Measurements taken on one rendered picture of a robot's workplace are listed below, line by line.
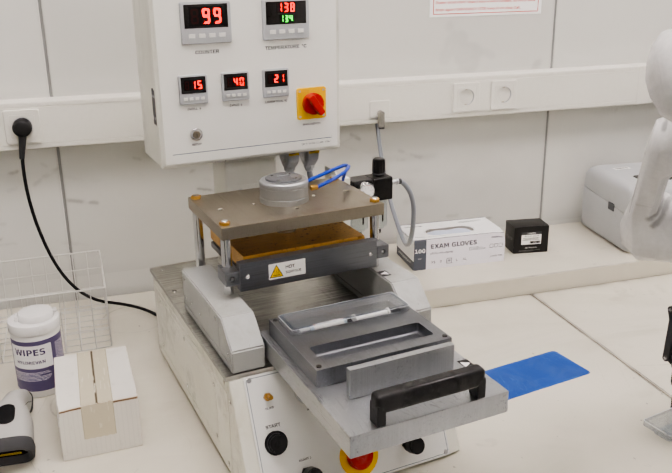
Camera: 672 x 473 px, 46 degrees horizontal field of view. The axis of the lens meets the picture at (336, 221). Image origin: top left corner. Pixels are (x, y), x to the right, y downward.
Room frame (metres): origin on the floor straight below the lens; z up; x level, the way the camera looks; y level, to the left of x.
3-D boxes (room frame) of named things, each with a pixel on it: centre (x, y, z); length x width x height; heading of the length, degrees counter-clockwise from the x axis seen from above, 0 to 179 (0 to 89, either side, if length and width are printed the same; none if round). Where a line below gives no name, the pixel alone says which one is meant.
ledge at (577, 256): (1.81, -0.48, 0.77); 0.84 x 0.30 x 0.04; 107
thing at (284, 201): (1.26, 0.08, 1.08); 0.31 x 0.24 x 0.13; 115
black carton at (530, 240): (1.82, -0.47, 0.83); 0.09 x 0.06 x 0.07; 99
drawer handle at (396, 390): (0.82, -0.11, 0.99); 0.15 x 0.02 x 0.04; 115
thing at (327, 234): (1.22, 0.08, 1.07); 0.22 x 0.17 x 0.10; 115
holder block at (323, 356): (0.99, -0.03, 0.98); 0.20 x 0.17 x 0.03; 115
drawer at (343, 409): (0.94, -0.05, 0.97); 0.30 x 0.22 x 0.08; 25
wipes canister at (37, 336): (1.26, 0.53, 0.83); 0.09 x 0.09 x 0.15
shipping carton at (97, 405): (1.14, 0.40, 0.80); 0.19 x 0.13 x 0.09; 17
